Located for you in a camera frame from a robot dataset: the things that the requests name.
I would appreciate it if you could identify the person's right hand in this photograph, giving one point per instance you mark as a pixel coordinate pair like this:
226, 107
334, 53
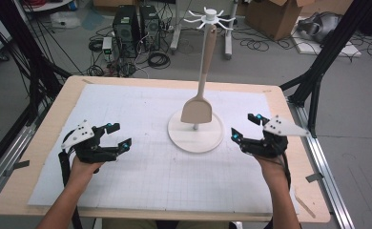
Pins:
273, 168

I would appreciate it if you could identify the white grid foam mat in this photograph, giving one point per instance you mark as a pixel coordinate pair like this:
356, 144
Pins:
142, 175

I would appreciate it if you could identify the aluminium rail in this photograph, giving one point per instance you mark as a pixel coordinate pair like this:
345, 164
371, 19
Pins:
3, 152
324, 165

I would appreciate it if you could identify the white flat floor board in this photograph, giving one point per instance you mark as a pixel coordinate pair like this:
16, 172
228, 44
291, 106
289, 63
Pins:
349, 51

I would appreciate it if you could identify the black metal frame strut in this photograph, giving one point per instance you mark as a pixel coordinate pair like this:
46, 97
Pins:
31, 63
327, 54

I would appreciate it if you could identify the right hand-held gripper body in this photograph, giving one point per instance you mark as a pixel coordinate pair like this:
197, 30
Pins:
270, 146

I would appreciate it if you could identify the small white power box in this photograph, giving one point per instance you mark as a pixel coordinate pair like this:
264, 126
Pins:
107, 46

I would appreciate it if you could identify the grey tape strip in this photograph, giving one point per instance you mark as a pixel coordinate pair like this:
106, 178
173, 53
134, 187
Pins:
17, 167
314, 177

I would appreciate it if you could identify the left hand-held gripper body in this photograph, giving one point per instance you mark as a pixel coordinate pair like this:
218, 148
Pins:
85, 148

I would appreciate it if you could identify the thin wooden stick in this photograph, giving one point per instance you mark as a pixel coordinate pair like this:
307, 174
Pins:
305, 203

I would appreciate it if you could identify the white-legged wooden desk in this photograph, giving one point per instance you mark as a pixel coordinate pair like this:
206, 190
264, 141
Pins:
228, 41

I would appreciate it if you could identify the clear plastic bag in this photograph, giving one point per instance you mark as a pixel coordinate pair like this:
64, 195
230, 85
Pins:
65, 19

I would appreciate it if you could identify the person's left hand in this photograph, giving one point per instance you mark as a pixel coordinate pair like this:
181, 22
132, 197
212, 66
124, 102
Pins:
82, 173

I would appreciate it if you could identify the black computer tower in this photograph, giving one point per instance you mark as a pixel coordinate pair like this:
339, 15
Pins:
149, 25
125, 28

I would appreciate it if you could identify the beige wooden spatula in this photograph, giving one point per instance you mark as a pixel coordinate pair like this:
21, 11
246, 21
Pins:
196, 111

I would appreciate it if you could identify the grey and black backpack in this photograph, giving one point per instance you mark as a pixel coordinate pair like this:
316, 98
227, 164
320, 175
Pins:
320, 27

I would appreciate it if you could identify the open cardboard box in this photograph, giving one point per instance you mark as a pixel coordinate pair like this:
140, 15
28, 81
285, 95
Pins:
276, 19

